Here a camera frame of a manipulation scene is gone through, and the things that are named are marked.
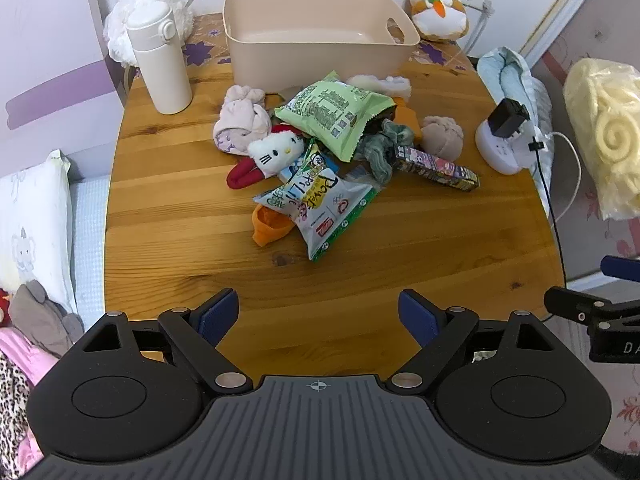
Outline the white power strip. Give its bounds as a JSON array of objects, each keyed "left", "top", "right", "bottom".
[{"left": 474, "top": 117, "right": 543, "bottom": 176}]

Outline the white blue snack packet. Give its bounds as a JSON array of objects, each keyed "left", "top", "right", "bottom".
[{"left": 252, "top": 165, "right": 383, "bottom": 261}]

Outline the green snack packet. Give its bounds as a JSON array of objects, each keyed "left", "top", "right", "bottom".
[{"left": 272, "top": 71, "right": 396, "bottom": 163}]

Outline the pale blue quilt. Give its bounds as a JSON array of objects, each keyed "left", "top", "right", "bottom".
[{"left": 476, "top": 46, "right": 557, "bottom": 161}]

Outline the black cable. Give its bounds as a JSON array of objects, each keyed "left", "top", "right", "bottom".
[{"left": 527, "top": 137, "right": 568, "bottom": 291}]

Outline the white thermos bottle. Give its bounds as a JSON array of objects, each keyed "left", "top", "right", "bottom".
[{"left": 125, "top": 1, "right": 194, "bottom": 116}]

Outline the pale blue cartoon packet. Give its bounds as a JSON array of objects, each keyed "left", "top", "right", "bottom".
[{"left": 277, "top": 141, "right": 346, "bottom": 186}]

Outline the green scrunchie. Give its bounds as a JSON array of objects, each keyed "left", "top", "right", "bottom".
[{"left": 357, "top": 120, "right": 418, "bottom": 186}]

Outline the orange hamster plush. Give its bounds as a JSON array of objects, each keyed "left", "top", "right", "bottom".
[{"left": 407, "top": 0, "right": 473, "bottom": 41}]

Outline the white printed pillow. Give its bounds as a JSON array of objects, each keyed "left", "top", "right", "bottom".
[{"left": 0, "top": 149, "right": 78, "bottom": 316}]

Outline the leopard print cloth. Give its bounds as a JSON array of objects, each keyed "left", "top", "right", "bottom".
[{"left": 0, "top": 355, "right": 38, "bottom": 480}]

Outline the wooden desktop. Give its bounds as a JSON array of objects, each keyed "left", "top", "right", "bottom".
[{"left": 102, "top": 12, "right": 568, "bottom": 391}]

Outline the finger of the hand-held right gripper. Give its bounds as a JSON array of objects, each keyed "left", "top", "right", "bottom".
[
  {"left": 544, "top": 286, "right": 640, "bottom": 328},
  {"left": 601, "top": 255, "right": 640, "bottom": 283}
]

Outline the purple white headboard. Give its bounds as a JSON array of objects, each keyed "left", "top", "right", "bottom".
[{"left": 0, "top": 0, "right": 128, "bottom": 181}]

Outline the long printed box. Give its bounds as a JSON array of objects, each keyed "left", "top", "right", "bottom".
[{"left": 392, "top": 142, "right": 481, "bottom": 193}]

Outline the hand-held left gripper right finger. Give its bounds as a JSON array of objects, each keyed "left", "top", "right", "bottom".
[{"left": 382, "top": 287, "right": 563, "bottom": 396}]

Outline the white rabbit plush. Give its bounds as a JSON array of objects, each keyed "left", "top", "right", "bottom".
[{"left": 102, "top": 0, "right": 198, "bottom": 68}]

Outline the pink knotted cloth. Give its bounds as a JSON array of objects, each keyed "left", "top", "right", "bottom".
[{"left": 212, "top": 85, "right": 273, "bottom": 156}]

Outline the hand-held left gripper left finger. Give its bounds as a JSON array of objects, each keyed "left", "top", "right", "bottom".
[{"left": 75, "top": 287, "right": 256, "bottom": 396}]

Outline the beige plastic bin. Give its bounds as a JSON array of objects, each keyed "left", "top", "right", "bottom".
[{"left": 222, "top": 0, "right": 421, "bottom": 96}]

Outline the white cable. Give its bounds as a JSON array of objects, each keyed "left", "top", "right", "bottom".
[{"left": 542, "top": 130, "right": 583, "bottom": 221}]

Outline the grey plush toy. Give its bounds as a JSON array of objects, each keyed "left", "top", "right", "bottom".
[{"left": 9, "top": 280, "right": 86, "bottom": 358}]

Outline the beige plush ball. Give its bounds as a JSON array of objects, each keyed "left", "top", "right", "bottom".
[{"left": 419, "top": 115, "right": 466, "bottom": 161}]

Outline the yellow rolled blanket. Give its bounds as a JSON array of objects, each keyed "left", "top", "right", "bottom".
[{"left": 562, "top": 57, "right": 640, "bottom": 221}]

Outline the white cat plush red bow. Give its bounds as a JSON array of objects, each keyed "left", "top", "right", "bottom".
[{"left": 225, "top": 125, "right": 306, "bottom": 191}]

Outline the white plug with cable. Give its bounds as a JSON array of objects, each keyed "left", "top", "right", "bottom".
[{"left": 465, "top": 0, "right": 496, "bottom": 56}]

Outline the pale blue bedsheet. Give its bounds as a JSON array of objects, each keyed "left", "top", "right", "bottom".
[{"left": 67, "top": 175, "right": 111, "bottom": 331}]

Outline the black power adapter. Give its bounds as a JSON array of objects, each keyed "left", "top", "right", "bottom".
[{"left": 487, "top": 99, "right": 531, "bottom": 138}]

